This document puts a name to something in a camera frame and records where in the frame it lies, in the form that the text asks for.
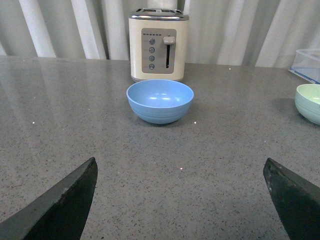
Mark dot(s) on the blue bowl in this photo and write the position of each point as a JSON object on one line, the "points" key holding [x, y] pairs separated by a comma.
{"points": [[159, 101]]}

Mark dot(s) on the cream two-slot toaster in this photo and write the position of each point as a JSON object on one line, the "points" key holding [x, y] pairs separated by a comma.
{"points": [[157, 44]]}

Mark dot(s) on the green bowl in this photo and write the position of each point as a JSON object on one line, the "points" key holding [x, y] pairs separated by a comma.
{"points": [[307, 102]]}

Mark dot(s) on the clear plastic container blue rim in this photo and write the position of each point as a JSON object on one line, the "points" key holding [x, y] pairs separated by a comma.
{"points": [[307, 65]]}

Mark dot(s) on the white curtain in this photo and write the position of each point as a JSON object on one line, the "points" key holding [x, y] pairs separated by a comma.
{"points": [[260, 33]]}

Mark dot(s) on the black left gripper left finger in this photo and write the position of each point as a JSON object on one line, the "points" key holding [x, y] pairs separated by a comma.
{"points": [[58, 214]]}

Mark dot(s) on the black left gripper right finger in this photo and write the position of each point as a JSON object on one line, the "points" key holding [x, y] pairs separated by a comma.
{"points": [[296, 200]]}

